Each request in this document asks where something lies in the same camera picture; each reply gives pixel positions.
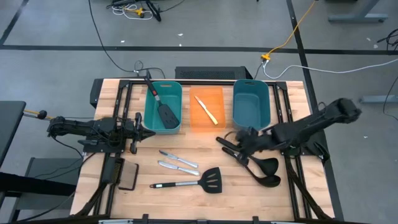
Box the black slotted spatula steel handle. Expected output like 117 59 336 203
149 167 223 194

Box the right gripper cable loop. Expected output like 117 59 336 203
223 129 239 141

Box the black computer case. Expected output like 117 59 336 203
175 66 253 80

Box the black ladle with white mark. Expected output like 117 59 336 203
216 136 280 176

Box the knife with yellow handle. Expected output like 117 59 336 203
194 95 219 126

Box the orange translucent plastic bin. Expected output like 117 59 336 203
189 86 227 131

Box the silver butter knife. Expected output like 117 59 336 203
157 160 201 177
159 149 199 169

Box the black spatula with red mark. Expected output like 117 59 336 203
143 77 181 130

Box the green-teal plastic bin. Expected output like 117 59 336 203
143 81 183 136

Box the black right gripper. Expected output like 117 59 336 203
236 126 276 166

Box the black cable tangle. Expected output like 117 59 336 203
376 28 398 50

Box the yellow cord with black ball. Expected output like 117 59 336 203
23 108 55 121

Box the black bar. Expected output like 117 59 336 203
0 172 77 197

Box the black mesh box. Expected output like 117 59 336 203
101 157 126 185

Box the yellow extension cable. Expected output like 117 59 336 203
260 0 318 61

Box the grey desk base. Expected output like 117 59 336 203
328 0 389 23

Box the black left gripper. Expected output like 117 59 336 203
124 112 156 155

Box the thin black floor cable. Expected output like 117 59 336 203
382 76 398 122

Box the blue-teal plastic bin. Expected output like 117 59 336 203
232 79 271 131

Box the grey stool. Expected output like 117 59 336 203
15 157 83 215

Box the white floor cable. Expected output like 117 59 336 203
262 58 398 80

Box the grey desk foot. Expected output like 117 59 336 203
359 95 398 105

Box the tangled cable bundle with plug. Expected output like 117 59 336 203
105 0 187 22

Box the black side desk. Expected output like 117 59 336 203
0 100 27 167

